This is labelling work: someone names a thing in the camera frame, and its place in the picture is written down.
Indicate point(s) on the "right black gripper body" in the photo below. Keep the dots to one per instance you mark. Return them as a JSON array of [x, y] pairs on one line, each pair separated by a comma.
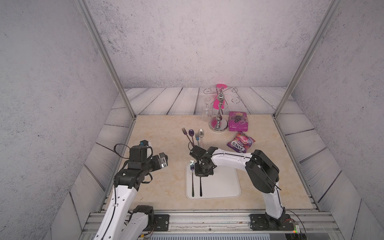
[[201, 170]]

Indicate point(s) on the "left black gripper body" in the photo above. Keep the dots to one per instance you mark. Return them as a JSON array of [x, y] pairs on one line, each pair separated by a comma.
[[153, 164]]

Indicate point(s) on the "green handled fork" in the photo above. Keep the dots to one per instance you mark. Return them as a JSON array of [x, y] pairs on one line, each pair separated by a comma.
[[192, 167]]

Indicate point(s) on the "blue fork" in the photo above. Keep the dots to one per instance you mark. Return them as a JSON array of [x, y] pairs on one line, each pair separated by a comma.
[[198, 139]]

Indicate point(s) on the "silver spoon pink handle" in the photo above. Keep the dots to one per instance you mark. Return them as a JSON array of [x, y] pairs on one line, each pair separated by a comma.
[[201, 135]]

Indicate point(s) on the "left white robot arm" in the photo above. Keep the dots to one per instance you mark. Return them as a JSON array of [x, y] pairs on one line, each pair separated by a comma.
[[118, 222]]

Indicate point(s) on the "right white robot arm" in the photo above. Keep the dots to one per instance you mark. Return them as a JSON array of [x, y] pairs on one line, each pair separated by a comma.
[[263, 173]]

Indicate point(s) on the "purple fork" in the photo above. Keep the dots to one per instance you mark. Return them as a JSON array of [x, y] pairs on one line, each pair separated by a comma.
[[187, 135]]

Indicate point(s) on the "white square tray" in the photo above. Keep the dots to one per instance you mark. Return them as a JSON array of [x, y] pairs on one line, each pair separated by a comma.
[[223, 184]]

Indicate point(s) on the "pink candy bag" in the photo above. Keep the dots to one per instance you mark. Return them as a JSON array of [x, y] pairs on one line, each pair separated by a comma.
[[241, 143]]

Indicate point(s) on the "silver cup holder stand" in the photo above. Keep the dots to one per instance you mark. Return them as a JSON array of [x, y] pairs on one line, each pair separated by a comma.
[[218, 123]]

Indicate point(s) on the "clear glass cup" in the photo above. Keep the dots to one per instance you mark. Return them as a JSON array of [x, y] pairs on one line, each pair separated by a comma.
[[208, 109]]

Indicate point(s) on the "purple snack bag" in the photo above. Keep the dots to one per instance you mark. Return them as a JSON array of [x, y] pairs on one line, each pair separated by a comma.
[[238, 122]]

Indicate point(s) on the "pink cup on stand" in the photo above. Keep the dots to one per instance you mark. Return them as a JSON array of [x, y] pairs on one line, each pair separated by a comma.
[[217, 103]]

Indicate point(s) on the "purple spoon dark handle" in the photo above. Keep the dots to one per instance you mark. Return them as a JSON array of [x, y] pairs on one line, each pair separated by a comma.
[[192, 134]]

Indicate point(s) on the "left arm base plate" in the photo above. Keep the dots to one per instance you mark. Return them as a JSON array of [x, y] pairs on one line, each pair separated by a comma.
[[158, 223]]

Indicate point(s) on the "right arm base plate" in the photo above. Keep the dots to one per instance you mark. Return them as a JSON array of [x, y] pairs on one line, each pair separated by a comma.
[[264, 222]]

